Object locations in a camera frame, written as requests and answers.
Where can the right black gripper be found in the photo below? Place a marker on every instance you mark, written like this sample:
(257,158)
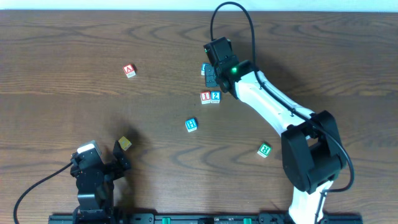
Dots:
(211,75)

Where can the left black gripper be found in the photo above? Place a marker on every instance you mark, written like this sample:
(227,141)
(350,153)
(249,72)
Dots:
(109,168)

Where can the blue number 2 block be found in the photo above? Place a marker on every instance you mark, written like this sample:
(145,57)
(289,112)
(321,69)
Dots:
(215,97)

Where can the red letter I block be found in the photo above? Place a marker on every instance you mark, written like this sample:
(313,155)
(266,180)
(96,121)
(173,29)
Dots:
(205,97)

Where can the red letter A block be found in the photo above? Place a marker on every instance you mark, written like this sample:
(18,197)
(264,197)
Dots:
(129,70)

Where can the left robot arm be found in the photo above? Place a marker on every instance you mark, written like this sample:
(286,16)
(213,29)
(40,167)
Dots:
(98,205)

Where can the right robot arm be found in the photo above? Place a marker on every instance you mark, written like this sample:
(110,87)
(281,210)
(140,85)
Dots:
(312,154)

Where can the blue letter P block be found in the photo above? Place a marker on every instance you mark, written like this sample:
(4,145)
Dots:
(203,68)

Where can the yellow wooden block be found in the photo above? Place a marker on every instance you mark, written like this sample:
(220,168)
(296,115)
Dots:
(124,143)

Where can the blue letter H block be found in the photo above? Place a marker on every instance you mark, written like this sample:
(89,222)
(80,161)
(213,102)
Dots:
(191,125)

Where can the green letter R block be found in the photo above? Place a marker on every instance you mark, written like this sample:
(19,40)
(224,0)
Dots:
(264,150)

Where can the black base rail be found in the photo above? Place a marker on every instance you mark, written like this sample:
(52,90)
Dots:
(148,218)

